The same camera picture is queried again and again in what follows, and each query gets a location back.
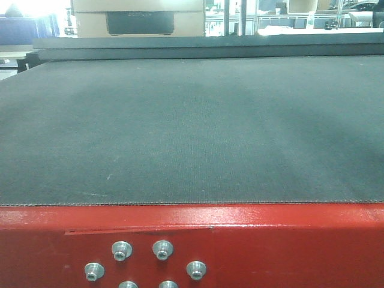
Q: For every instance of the blue background partition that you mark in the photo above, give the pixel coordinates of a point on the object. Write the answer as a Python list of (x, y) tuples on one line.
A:
[(22, 30)]

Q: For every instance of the steel frame bolt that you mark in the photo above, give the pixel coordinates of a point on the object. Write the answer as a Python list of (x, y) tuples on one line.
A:
[(128, 284), (162, 249), (94, 271), (121, 250), (196, 270), (168, 284)]

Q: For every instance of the steel frame bolt upper left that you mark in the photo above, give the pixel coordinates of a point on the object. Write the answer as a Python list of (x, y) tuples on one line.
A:
[(121, 250)]

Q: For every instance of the beige cardboard box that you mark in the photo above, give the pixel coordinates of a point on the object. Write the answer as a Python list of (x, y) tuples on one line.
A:
[(161, 18)]

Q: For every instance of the steel frame bolt far left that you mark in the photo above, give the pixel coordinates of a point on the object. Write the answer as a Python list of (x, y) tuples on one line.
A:
[(94, 271)]

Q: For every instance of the steel frame bolt lower left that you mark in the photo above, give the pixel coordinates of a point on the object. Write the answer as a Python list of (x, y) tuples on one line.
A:
[(128, 284)]

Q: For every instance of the red conveyor frame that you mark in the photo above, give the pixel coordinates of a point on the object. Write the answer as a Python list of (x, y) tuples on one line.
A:
[(280, 245)]

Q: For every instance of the grey conveyor belt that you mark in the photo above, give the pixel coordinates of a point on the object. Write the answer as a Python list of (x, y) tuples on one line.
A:
[(169, 131)]

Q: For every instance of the steel frame bolt lower right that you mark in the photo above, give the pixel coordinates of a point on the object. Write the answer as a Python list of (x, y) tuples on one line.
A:
[(168, 284)]

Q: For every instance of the steel frame bolt far right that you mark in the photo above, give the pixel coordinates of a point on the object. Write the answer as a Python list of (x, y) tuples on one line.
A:
[(196, 270)]

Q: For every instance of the white background table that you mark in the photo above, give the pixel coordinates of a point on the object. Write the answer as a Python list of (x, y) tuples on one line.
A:
[(285, 30)]

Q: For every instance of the steel frame bolt upper right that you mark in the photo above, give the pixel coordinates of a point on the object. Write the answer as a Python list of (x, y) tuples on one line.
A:
[(162, 249)]

